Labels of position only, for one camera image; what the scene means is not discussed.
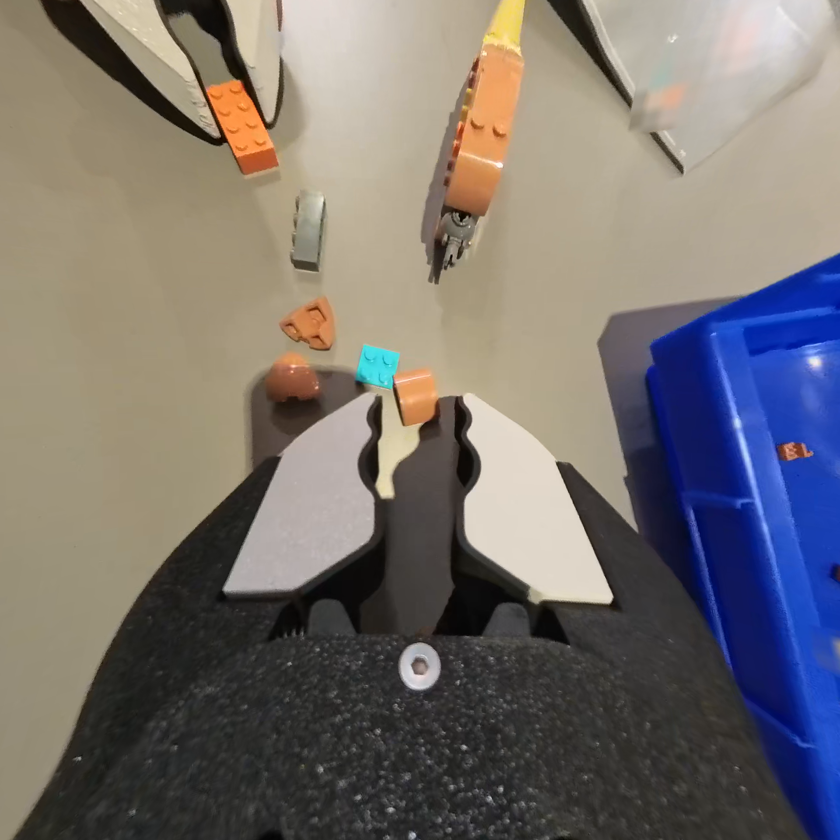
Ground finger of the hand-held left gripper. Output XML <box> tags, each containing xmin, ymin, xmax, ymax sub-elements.
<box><xmin>39</xmin><ymin>0</ymin><xmax>224</xmax><ymax>147</ymax></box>
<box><xmin>220</xmin><ymin>0</ymin><xmax>284</xmax><ymax>129</ymax></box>

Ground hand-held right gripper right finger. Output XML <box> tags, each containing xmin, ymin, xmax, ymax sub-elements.
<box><xmin>453</xmin><ymin>392</ymin><xmax>616</xmax><ymax>621</ymax></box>

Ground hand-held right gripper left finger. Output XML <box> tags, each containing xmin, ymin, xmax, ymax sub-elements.
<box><xmin>222</xmin><ymin>392</ymin><xmax>385</xmax><ymax>599</ymax></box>

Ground orange brick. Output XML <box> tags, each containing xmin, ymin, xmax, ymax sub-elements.
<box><xmin>206</xmin><ymin>80</ymin><xmax>280</xmax><ymax>177</ymax></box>

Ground brown quarter dome brick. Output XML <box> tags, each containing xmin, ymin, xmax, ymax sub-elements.
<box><xmin>279</xmin><ymin>297</ymin><xmax>336</xmax><ymax>352</ymax></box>
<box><xmin>264</xmin><ymin>352</ymin><xmax>321</xmax><ymax>403</ymax></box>

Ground brown curved slope brick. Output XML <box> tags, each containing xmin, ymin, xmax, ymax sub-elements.
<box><xmin>392</xmin><ymin>369</ymin><xmax>438</xmax><ymax>427</ymax></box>

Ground turquoise square plate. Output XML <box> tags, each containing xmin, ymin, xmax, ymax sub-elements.
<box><xmin>356</xmin><ymin>344</ymin><xmax>401</xmax><ymax>388</ymax></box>

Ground grey long brick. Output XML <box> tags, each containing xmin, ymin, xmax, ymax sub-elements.
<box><xmin>289</xmin><ymin>190</ymin><xmax>329</xmax><ymax>273</ymax></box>

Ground blue plastic bin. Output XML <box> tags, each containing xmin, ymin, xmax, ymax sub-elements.
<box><xmin>643</xmin><ymin>255</ymin><xmax>840</xmax><ymax>840</ymax></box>

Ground brown tan brick-built model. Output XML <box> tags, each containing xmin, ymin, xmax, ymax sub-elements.
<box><xmin>430</xmin><ymin>0</ymin><xmax>526</xmax><ymax>284</ymax></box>

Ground grey desk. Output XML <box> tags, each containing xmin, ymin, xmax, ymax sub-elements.
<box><xmin>0</xmin><ymin>0</ymin><xmax>840</xmax><ymax>788</ymax></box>

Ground grey open instruction booklet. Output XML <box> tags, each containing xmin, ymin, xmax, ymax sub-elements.
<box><xmin>548</xmin><ymin>0</ymin><xmax>831</xmax><ymax>175</ymax></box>

